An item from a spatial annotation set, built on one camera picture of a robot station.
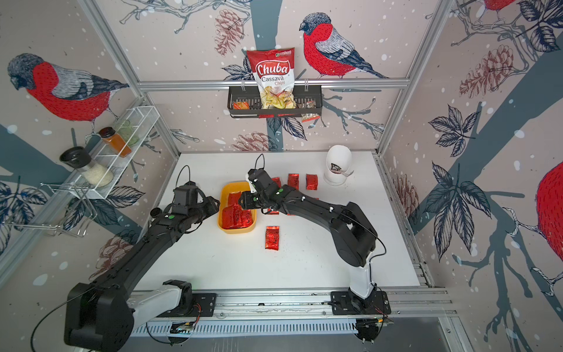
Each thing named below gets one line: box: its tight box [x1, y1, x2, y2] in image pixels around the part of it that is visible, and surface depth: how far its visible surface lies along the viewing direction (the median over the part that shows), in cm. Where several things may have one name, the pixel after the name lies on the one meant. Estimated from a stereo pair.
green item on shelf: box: [117, 119, 141, 146], surface depth 80 cm
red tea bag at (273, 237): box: [265, 225, 281, 251], surface depth 90 cm
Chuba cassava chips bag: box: [246, 47, 297, 110], surface depth 84 cm
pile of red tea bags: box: [221, 191, 253, 229], surface depth 94 cm
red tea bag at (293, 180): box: [287, 173, 300, 190], surface depth 109 cm
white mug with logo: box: [324, 144, 355, 186], surface depth 103 cm
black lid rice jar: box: [60, 146, 114, 188], surface depth 64 cm
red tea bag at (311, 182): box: [305, 173, 319, 191], surface depth 109 cm
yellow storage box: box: [216, 181, 257, 234], surface depth 94 cm
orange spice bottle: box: [98, 126, 132, 158], surface depth 73 cm
